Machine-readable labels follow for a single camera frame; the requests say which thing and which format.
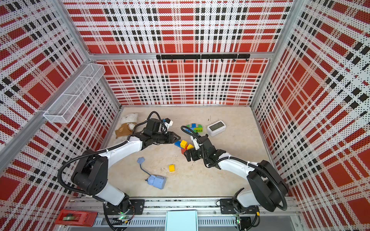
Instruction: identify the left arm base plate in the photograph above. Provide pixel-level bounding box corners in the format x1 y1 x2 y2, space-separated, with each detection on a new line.
103 199 145 215

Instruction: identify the light blue tray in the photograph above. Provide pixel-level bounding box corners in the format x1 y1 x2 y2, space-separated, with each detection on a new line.
165 210 198 231

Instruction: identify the white teddy bear brown shirt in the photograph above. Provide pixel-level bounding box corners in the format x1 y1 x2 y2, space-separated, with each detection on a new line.
115 113 138 139

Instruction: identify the yellow tall lego brick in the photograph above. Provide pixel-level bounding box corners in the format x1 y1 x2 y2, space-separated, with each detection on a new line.
180 140 188 149

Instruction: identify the black hook rail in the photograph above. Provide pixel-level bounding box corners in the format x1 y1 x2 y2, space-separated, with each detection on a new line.
156 54 251 62

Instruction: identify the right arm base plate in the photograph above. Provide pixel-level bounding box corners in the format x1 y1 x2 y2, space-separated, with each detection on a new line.
219 198 259 215

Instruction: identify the white digital clock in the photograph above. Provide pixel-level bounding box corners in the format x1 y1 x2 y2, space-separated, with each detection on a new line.
207 120 226 137

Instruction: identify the light blue charger with cable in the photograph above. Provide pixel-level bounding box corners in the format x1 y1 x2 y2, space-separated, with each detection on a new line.
137 157 166 190

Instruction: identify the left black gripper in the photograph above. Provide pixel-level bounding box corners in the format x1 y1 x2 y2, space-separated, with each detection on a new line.
152 131 181 143

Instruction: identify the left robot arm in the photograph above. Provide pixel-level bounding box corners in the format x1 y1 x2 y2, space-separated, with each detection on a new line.
57 111 180 215

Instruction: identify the red tool box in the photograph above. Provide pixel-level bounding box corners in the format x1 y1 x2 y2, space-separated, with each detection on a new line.
55 209 98 227

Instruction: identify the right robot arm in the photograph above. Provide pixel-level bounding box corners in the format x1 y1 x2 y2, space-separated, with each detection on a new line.
181 126 289 214

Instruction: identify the white wire mesh basket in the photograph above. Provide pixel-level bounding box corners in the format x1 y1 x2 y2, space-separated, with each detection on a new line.
43 63 105 124

